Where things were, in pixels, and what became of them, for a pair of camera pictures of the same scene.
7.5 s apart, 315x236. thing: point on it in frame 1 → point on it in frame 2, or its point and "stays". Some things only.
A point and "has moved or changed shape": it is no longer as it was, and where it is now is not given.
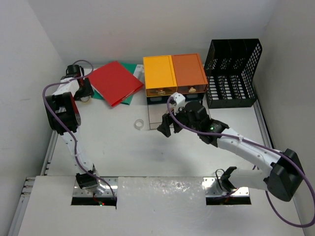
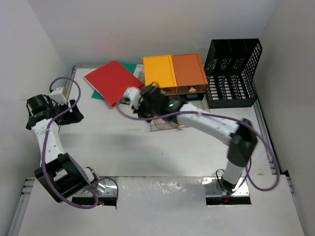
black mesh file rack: [229, 70] stays
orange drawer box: [189, 73] stays
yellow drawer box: [159, 74] stays
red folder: [115, 82] stays
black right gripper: [175, 122] → [144, 104]
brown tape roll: [85, 99] has moved or changed shape
